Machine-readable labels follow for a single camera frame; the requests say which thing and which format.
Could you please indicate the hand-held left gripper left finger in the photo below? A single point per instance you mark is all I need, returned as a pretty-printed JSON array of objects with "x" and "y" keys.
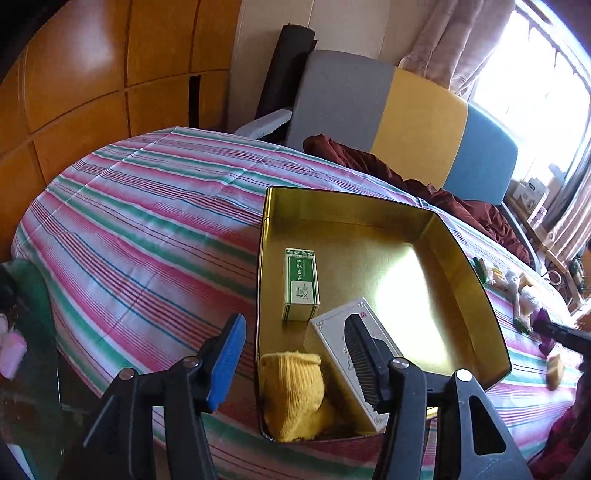
[{"x": 226, "y": 364}]

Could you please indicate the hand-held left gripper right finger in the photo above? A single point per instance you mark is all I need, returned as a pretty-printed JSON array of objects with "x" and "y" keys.
[{"x": 364, "y": 364}]

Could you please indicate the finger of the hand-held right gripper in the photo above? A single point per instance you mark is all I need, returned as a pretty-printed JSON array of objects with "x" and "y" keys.
[{"x": 568, "y": 337}]

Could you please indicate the purple plastic piece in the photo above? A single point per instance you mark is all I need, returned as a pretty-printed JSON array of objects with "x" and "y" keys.
[{"x": 544, "y": 318}]

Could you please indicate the yellow sponge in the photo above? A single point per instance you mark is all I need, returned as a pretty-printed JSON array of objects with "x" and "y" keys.
[
  {"x": 526, "y": 279},
  {"x": 556, "y": 371}
]

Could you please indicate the clear plastic ball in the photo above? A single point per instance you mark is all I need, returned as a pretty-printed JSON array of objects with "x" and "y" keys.
[{"x": 531, "y": 302}]

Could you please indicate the gold metal tin box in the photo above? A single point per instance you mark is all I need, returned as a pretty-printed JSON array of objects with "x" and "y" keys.
[{"x": 369, "y": 258}]

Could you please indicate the white flat cardboard box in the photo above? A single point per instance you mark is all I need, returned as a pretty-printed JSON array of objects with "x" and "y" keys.
[{"x": 330, "y": 334}]

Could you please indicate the yellow knitted sock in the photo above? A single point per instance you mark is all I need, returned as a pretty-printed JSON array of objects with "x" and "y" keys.
[{"x": 291, "y": 392}]

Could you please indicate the wooden side table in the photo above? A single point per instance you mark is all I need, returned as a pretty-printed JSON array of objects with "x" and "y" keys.
[{"x": 540, "y": 240}]

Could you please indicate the green and white carton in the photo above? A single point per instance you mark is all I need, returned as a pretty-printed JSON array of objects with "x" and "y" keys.
[{"x": 300, "y": 286}]

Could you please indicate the beige floral curtain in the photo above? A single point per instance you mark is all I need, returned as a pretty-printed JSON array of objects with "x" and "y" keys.
[
  {"x": 452, "y": 41},
  {"x": 570, "y": 221}
]

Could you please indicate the small pink jar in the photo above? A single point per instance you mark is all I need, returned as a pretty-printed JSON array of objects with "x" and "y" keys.
[{"x": 539, "y": 217}]

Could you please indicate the white appliance carton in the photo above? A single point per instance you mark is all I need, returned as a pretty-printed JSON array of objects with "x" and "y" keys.
[{"x": 530, "y": 194}]

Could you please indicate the striped bed sheet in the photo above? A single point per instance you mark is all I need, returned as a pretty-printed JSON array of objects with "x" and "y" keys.
[{"x": 138, "y": 240}]

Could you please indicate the green cloth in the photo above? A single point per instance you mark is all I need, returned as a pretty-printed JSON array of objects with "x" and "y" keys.
[{"x": 37, "y": 300}]

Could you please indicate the maroon blanket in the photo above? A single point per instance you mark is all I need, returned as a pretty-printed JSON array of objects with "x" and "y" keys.
[{"x": 360, "y": 161}]

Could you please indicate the pink soft item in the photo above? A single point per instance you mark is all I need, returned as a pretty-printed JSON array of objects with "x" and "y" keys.
[{"x": 11, "y": 350}]

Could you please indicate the grey yellow blue sofa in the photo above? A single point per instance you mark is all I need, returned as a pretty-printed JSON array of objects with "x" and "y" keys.
[{"x": 415, "y": 115}]

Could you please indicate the window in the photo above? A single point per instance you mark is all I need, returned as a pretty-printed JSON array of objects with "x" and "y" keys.
[{"x": 531, "y": 83}]

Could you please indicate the black rolled mat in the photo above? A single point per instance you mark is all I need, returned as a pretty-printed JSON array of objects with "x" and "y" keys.
[{"x": 281, "y": 69}]

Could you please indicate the wooden wardrobe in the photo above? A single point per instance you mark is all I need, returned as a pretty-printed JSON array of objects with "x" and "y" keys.
[{"x": 92, "y": 69}]

